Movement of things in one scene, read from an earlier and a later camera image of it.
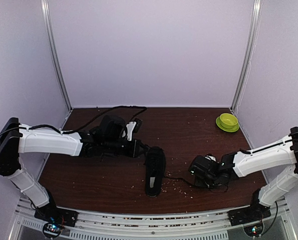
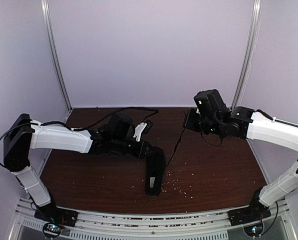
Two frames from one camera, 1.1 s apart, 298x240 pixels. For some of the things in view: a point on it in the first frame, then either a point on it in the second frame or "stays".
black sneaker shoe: (155, 168) stays
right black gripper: (198, 182) -> (188, 122)
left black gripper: (133, 152) stays
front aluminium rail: (216, 225) stays
